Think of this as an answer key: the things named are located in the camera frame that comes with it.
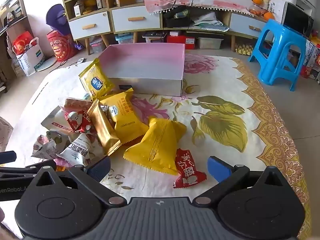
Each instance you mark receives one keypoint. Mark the small clear storage box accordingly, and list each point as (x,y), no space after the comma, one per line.
(97,46)

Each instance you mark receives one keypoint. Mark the colourful cardboard boxes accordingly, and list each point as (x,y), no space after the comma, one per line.
(311,57)

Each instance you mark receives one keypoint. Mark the floral printed blanket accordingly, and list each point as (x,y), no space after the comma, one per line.
(225,142)

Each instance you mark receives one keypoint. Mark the wooden side shelf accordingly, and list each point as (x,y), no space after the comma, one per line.
(12,30)

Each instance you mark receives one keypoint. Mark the white carton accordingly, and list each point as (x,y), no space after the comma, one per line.
(78,9)

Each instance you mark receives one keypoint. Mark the glass jar of oranges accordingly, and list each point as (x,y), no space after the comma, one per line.
(256,10)

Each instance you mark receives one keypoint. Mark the wooden TV cabinet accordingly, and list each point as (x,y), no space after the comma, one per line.
(111,7)

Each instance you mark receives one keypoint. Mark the gold snack packet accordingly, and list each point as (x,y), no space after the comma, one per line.
(102,130)

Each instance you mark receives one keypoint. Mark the clear box with black device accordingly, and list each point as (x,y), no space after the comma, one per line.
(155,37)

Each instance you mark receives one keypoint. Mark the small white device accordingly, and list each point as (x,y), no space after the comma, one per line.
(80,60)

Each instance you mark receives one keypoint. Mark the yellow snack packet white label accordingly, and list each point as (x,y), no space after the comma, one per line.
(127,115)

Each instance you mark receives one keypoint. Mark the wide white cabinet drawer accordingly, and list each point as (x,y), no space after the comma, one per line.
(136,18)

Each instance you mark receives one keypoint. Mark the purple plush hat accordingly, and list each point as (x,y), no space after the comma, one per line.
(57,17)

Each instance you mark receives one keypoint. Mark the folded cloth pile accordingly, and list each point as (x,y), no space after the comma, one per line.
(210,22)

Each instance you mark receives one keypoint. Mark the clear plastic storage box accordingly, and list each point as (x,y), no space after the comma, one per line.
(210,43)

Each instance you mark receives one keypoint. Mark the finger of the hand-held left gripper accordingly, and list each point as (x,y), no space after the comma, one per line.
(22,171)
(7,157)

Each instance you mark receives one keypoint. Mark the red gift bag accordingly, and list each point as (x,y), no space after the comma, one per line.
(21,43)

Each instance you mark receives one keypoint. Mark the blue plastic stool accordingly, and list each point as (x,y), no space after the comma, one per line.
(282,30)

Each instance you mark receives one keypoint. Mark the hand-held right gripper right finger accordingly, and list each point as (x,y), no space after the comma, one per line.
(218,170)

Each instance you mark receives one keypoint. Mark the pink floral tablecloth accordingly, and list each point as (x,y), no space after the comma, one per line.
(205,2)

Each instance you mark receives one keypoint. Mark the yellow egg tray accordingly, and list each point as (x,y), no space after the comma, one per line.
(243,48)

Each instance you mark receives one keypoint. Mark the white drawer with keyhole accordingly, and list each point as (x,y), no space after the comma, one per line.
(88,26)

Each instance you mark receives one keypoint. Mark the beige floral cloth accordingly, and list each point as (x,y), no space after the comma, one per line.
(6,132)

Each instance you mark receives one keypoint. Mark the red round drum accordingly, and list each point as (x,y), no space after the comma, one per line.
(60,47)

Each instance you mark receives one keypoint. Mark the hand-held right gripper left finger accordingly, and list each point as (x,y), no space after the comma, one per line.
(98,171)

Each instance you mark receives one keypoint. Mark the blue lidded storage box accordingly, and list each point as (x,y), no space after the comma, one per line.
(125,39)

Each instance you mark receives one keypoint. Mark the orange yellow item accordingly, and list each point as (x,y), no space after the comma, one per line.
(90,5)

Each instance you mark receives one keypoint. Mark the black bag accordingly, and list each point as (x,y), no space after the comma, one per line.
(177,20)

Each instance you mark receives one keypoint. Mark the small brown box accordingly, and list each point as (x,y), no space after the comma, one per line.
(101,2)

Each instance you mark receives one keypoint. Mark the white pecan snack packet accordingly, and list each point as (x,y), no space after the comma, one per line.
(80,150)

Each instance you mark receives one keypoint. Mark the small red candy packet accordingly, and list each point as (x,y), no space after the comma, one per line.
(186,170)

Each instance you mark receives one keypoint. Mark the black microwave oven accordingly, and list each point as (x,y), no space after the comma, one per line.
(297,20)

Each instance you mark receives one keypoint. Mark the red white snack packet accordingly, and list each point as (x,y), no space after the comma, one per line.
(78,122)

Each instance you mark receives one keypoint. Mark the pink cardboard box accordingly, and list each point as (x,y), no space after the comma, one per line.
(142,65)

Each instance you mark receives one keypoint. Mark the red box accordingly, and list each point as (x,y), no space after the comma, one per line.
(181,41)

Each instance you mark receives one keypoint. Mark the yellow snack packet blue label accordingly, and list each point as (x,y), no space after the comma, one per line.
(96,80)

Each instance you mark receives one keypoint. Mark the pale green white snack packet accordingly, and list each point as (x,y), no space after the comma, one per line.
(53,120)

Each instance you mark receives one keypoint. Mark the white orange nut packet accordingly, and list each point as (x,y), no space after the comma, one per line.
(43,148)

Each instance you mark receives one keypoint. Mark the clear wafer biscuit packet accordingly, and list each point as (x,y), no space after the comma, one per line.
(76,104)

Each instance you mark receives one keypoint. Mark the round white floor base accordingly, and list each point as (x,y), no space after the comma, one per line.
(47,65)

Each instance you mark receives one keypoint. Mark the white shopping bag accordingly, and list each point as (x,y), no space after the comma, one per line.
(30,60)

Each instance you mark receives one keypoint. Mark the large plain yellow snack packet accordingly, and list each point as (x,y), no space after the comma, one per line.
(155,145)

